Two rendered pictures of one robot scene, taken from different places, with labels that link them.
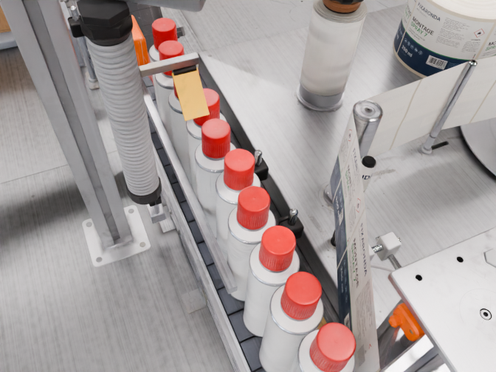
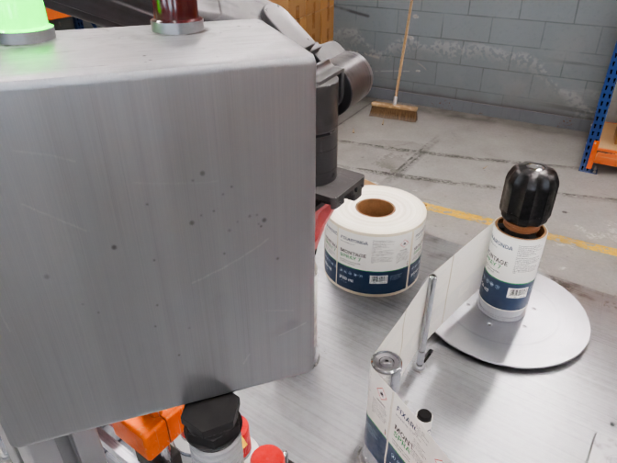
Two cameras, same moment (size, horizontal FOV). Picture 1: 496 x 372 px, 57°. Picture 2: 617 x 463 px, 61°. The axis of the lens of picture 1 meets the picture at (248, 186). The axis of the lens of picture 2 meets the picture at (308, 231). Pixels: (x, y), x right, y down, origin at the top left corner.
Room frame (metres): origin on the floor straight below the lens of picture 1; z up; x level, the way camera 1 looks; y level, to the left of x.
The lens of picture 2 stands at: (0.06, 0.14, 1.53)
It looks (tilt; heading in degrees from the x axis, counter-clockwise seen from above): 32 degrees down; 334
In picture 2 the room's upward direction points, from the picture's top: straight up
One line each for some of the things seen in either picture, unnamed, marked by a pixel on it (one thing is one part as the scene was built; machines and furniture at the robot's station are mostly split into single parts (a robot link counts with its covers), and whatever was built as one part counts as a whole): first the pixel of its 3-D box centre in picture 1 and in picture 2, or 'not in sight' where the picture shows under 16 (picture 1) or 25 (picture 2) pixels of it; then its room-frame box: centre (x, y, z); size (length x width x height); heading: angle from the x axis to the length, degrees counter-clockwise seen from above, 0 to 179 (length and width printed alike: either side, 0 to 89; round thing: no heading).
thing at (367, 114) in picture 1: (350, 158); (381, 413); (0.42, -0.14, 0.97); 0.05 x 0.05 x 0.19
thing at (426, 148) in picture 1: (446, 110); (425, 323); (0.54, -0.30, 0.97); 0.02 x 0.02 x 0.19
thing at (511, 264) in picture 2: not in sight; (516, 242); (0.58, -0.52, 1.04); 0.09 x 0.09 x 0.29
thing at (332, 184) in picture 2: not in sight; (310, 158); (0.52, -0.09, 1.30); 0.10 x 0.07 x 0.07; 29
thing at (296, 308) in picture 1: (289, 328); not in sight; (0.17, -0.06, 0.98); 0.05 x 0.05 x 0.20
